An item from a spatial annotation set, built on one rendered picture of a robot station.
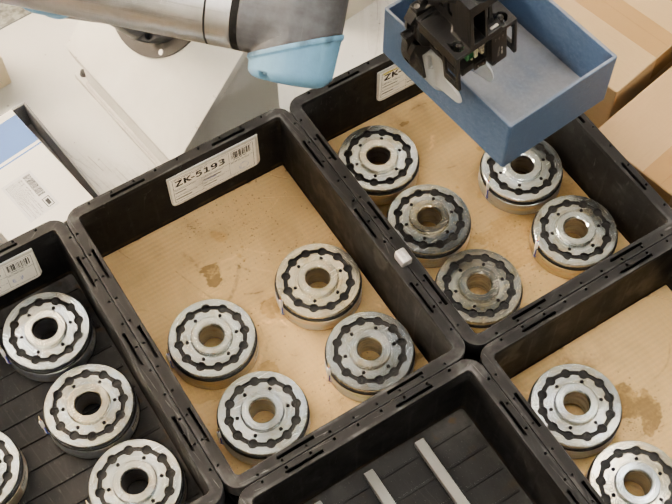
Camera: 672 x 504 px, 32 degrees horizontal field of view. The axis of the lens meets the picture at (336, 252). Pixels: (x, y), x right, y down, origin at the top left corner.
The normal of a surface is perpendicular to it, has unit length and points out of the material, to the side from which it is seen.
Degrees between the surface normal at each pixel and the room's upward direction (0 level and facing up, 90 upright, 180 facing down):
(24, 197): 0
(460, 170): 0
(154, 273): 0
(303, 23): 44
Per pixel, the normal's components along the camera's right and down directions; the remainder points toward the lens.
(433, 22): -0.13, -0.43
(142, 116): -0.58, 0.06
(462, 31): -0.81, 0.57
